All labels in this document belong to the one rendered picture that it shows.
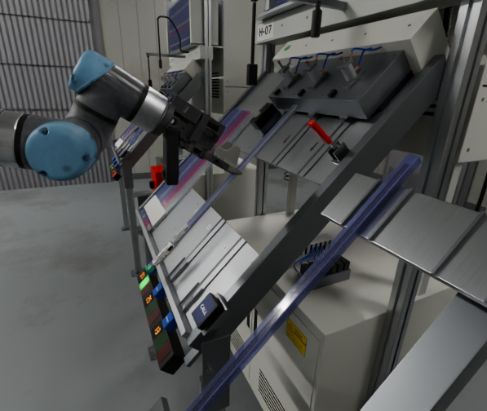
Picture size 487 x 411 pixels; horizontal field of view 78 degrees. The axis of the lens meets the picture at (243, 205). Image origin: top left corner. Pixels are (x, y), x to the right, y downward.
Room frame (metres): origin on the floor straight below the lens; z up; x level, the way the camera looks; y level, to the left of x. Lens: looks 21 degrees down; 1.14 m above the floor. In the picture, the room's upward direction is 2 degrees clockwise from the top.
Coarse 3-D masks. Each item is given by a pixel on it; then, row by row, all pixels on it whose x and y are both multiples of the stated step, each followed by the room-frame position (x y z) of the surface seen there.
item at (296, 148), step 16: (272, 80) 1.15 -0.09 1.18; (256, 96) 1.14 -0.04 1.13; (256, 112) 1.03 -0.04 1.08; (288, 128) 0.81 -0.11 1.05; (304, 128) 0.76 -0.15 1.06; (336, 128) 0.68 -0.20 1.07; (352, 128) 0.64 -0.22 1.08; (368, 128) 0.61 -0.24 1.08; (240, 144) 0.92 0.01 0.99; (256, 144) 0.86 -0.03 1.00; (272, 144) 0.80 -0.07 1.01; (288, 144) 0.75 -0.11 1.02; (304, 144) 0.70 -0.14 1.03; (320, 144) 0.67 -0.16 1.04; (352, 144) 0.60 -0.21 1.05; (272, 160) 0.74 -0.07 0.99; (288, 160) 0.70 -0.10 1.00; (304, 160) 0.66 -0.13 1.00; (320, 160) 0.62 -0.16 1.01; (304, 176) 0.61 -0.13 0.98; (320, 176) 0.58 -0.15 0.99
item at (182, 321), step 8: (144, 224) 0.89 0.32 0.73; (144, 232) 0.83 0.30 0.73; (152, 240) 0.79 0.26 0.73; (152, 248) 0.73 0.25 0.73; (152, 256) 0.70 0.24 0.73; (160, 264) 0.65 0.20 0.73; (160, 272) 0.62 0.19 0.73; (168, 280) 0.59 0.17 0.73; (168, 288) 0.55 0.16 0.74; (168, 296) 0.53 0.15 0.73; (176, 296) 0.54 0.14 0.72; (176, 304) 0.50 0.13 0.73; (176, 312) 0.48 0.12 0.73; (184, 312) 0.49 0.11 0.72; (176, 320) 0.46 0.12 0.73; (184, 320) 0.46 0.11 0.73; (184, 328) 0.44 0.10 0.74; (184, 336) 0.43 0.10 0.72
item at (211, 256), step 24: (192, 192) 0.88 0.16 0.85; (168, 216) 0.86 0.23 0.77; (192, 216) 0.77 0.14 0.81; (216, 216) 0.70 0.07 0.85; (168, 240) 0.75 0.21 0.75; (192, 240) 0.68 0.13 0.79; (216, 240) 0.62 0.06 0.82; (240, 240) 0.57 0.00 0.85; (168, 264) 0.66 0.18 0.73; (192, 264) 0.60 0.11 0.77; (216, 264) 0.55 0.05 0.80; (240, 264) 0.51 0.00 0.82; (192, 288) 0.53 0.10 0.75; (216, 288) 0.50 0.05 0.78
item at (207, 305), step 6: (204, 300) 0.43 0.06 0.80; (210, 300) 0.42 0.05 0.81; (198, 306) 0.43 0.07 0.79; (204, 306) 0.42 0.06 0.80; (210, 306) 0.41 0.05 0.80; (198, 312) 0.42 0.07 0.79; (204, 312) 0.41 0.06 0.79; (198, 318) 0.41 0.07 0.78; (204, 318) 0.40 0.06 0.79; (198, 324) 0.40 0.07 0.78
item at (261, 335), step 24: (408, 168) 0.32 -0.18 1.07; (384, 192) 0.31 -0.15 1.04; (360, 216) 0.30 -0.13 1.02; (336, 240) 0.30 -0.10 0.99; (312, 264) 0.29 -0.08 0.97; (312, 288) 0.27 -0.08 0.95; (288, 312) 0.26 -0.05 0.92; (264, 336) 0.25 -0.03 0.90; (240, 360) 0.24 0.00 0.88; (216, 384) 0.23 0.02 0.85; (192, 408) 0.22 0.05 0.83
